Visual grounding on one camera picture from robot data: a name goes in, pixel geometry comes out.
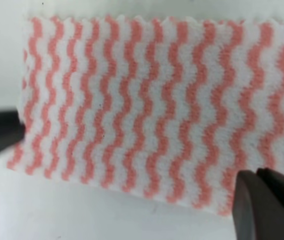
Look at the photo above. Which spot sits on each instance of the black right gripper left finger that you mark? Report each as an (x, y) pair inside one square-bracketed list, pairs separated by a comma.
[(256, 212)]

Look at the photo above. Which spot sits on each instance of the pink white wavy striped towel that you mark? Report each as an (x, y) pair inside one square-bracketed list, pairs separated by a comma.
[(167, 110)]

